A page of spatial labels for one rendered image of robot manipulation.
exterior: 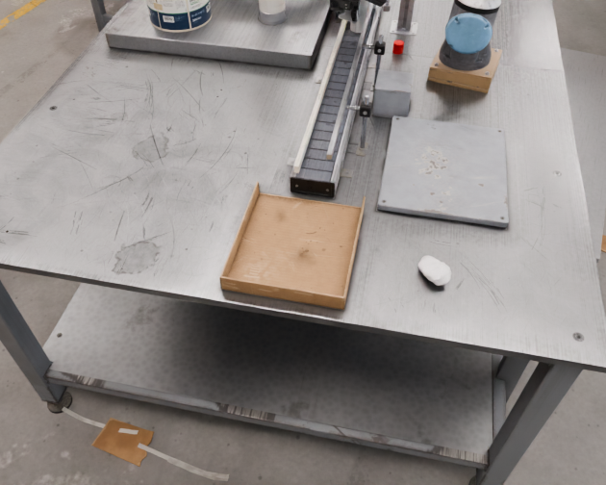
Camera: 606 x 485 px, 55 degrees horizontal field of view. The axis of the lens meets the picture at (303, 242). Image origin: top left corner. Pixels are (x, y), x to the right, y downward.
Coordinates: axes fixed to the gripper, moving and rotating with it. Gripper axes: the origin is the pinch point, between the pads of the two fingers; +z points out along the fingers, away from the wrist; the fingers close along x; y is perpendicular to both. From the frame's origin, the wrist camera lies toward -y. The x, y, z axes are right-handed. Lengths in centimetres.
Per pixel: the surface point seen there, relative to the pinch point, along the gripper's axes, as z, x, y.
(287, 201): -28, 68, 6
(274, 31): 3.7, 4.6, 25.7
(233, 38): 0.4, 10.4, 37.4
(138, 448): 27, 140, 47
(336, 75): -7.0, 23.1, 2.3
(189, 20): -1, 7, 52
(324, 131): -20, 46, 1
